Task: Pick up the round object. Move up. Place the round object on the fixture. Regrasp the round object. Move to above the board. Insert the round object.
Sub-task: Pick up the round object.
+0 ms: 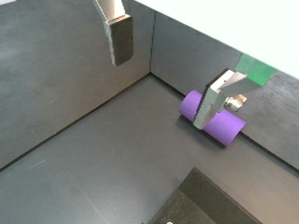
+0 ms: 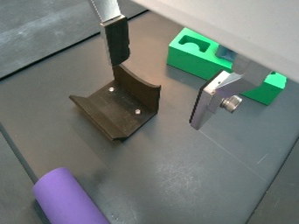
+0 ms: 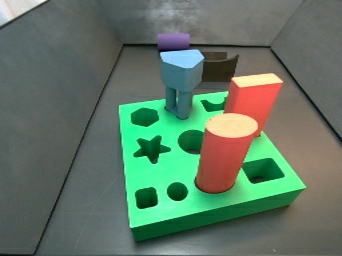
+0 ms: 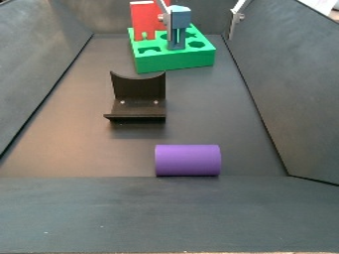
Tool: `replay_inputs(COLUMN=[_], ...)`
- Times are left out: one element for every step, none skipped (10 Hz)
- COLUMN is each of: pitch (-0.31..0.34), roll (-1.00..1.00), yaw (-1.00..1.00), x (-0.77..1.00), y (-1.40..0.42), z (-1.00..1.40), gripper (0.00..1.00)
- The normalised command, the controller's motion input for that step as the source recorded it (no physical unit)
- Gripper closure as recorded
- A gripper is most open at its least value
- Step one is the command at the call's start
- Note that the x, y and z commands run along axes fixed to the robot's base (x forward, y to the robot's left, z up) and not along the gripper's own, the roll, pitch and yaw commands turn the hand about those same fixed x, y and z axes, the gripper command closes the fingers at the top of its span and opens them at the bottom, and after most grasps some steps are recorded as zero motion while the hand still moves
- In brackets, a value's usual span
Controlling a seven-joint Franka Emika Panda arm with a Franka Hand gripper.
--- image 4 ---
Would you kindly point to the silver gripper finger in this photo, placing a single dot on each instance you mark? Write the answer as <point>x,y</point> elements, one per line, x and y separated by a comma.
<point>164,15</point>
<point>236,11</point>

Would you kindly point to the purple cylinder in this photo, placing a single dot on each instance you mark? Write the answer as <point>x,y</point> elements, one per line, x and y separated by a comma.
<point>187,160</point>

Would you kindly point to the green shape sorter board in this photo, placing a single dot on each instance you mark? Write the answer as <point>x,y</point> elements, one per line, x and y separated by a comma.
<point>152,57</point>

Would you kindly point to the blue pentagon block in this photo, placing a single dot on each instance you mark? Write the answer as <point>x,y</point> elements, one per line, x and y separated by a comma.
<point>177,23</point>

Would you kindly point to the red rectangular block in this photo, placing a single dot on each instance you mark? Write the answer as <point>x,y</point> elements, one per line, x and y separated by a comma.
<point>141,19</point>

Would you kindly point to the black curved holder stand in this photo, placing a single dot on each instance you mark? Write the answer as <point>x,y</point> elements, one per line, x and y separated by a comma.
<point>138,97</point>

